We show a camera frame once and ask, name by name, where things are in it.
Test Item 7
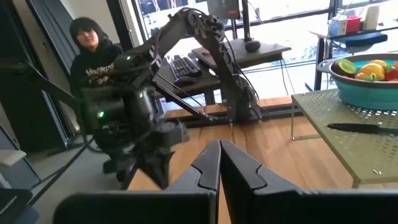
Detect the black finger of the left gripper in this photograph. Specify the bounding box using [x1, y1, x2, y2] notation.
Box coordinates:
[138, 151, 175, 190]
[104, 158, 134, 184]

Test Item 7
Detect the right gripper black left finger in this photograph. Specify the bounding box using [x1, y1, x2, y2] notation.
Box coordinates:
[52, 139, 221, 224]

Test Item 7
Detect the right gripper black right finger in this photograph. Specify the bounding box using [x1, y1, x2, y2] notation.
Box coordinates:
[220, 139, 398, 224]

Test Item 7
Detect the black kitchen knife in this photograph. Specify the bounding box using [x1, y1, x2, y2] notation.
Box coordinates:
[326, 123, 398, 136]

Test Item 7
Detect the blue collapsible colander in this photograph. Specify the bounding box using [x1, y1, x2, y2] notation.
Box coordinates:
[316, 53, 398, 111]

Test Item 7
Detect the toy kiwi half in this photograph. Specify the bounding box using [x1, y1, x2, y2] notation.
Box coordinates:
[335, 58, 358, 78]

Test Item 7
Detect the red toy strawberry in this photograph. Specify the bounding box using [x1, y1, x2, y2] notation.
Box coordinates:
[384, 65, 398, 82]

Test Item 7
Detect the black lit computer mouse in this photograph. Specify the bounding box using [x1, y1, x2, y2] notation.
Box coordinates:
[174, 76, 197, 86]

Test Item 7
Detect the dark desk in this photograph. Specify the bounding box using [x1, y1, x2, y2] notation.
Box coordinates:
[154, 60, 223, 105]

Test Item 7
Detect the person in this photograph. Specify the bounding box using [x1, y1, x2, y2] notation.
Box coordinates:
[68, 17, 124, 97]

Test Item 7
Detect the black keyboard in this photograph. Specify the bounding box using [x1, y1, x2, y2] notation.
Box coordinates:
[169, 55, 203, 79]

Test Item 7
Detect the green perforated metal riser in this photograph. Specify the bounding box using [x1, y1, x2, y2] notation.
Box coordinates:
[291, 88, 398, 190]

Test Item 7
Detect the black leg desk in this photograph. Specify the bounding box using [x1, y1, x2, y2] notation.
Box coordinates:
[309, 26, 398, 91]

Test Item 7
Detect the grey side desk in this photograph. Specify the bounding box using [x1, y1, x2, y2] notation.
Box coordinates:
[191, 37, 292, 70]

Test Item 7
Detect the large window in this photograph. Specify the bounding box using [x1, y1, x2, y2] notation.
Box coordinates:
[105, 0, 398, 103]

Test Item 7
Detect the grey office chair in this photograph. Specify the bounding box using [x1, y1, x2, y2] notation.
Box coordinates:
[329, 32, 389, 55]

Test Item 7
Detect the white blue box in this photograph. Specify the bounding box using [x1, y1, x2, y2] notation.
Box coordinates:
[330, 14, 348, 37]

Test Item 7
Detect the red box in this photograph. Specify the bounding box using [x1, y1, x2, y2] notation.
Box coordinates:
[346, 15, 363, 34]

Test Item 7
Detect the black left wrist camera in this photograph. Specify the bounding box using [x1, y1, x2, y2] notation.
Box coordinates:
[161, 119, 190, 144]

